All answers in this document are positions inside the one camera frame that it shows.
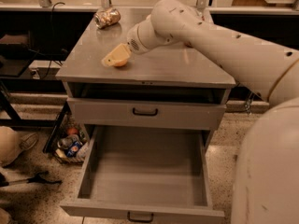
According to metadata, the black grabber tool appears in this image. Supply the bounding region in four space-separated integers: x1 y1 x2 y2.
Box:
0 171 62 188

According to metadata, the grey drawer cabinet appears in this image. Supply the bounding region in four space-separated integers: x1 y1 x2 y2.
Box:
56 7 235 145

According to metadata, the orange fruit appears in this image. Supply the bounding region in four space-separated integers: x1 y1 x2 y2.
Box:
112 59 128 67

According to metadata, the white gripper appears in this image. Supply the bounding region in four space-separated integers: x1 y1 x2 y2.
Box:
101 15 175 67

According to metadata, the closed upper grey drawer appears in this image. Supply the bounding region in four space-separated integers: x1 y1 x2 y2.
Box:
67 98 226 130

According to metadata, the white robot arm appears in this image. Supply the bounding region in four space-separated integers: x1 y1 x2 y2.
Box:
102 0 299 224

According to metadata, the crumpled snack bag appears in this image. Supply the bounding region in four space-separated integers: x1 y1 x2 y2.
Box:
93 7 121 29

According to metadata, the basket of snacks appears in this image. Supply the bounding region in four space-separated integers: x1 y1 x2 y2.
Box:
52 114 90 164

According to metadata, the open grey middle drawer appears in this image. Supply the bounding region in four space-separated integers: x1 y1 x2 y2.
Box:
61 126 224 224

